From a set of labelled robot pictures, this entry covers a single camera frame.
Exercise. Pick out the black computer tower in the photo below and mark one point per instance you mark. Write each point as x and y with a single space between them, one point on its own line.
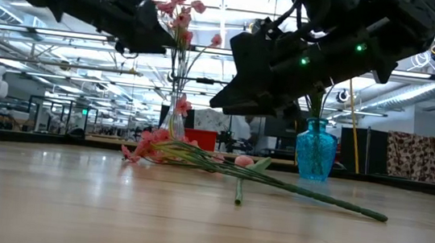
364 153

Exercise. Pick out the pink tulip flower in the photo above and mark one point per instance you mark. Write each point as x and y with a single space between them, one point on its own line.
243 160

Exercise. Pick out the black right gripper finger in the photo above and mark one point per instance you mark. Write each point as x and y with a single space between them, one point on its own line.
251 68
263 109

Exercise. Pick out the red box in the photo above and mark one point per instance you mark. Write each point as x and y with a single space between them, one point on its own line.
201 140

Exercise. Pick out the clear glass vase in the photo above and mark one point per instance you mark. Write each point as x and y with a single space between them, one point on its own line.
166 126

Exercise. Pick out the pink artificial flower bunch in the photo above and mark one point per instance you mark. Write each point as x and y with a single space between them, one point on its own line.
151 136
181 20

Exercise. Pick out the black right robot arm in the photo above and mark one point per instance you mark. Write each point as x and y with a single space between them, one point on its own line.
406 20

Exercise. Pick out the blue glass vase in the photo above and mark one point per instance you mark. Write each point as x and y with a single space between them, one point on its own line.
314 160

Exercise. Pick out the brown patterned cloth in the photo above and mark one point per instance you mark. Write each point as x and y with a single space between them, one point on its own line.
410 156

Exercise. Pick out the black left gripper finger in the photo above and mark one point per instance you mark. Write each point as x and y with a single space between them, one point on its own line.
140 48
150 27

